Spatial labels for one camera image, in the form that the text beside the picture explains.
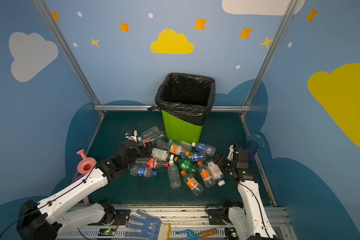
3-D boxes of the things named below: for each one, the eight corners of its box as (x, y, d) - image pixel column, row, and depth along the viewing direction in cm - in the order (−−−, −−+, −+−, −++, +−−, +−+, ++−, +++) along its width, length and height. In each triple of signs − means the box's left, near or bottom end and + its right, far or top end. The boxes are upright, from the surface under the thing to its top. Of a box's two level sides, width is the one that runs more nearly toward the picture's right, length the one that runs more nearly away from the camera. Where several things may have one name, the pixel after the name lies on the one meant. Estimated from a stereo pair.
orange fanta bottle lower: (197, 198, 81) (197, 196, 78) (179, 176, 89) (179, 173, 86) (204, 191, 84) (205, 189, 80) (186, 170, 92) (186, 167, 88)
